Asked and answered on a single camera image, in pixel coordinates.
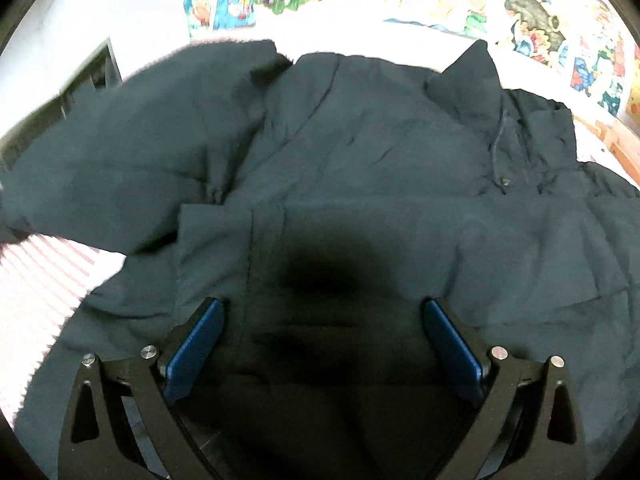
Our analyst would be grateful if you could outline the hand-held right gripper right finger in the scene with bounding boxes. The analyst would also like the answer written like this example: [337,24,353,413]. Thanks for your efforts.
[422,297,588,480]

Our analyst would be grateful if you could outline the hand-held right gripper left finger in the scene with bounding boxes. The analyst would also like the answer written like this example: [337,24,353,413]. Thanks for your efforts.
[55,297,227,480]

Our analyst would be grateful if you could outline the dark padded jacket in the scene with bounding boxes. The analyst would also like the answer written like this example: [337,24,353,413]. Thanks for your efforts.
[0,39,640,480]

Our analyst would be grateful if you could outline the pink striped mattress cover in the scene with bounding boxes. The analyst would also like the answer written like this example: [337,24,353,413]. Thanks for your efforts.
[0,234,127,426]

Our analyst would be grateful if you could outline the dark furniture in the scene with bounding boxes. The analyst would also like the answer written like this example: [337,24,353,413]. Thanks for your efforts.
[0,37,123,171]

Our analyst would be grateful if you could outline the dark fish wall poster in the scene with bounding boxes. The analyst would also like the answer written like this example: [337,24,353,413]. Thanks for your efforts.
[482,0,637,117]

